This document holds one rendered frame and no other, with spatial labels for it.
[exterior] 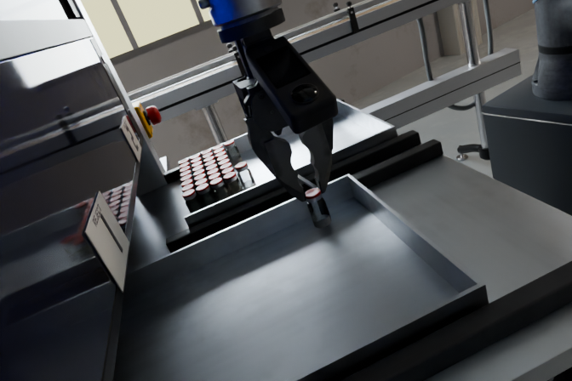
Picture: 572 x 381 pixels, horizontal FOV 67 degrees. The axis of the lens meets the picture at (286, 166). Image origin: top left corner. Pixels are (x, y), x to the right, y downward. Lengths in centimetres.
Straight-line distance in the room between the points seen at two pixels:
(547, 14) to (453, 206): 52
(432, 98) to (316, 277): 158
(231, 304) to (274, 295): 5
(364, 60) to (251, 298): 348
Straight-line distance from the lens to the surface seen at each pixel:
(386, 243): 49
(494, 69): 215
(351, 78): 380
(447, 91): 202
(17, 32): 45
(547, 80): 99
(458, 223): 50
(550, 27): 96
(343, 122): 85
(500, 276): 43
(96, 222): 39
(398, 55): 411
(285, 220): 56
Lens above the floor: 117
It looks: 23 degrees down
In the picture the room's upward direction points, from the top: 20 degrees counter-clockwise
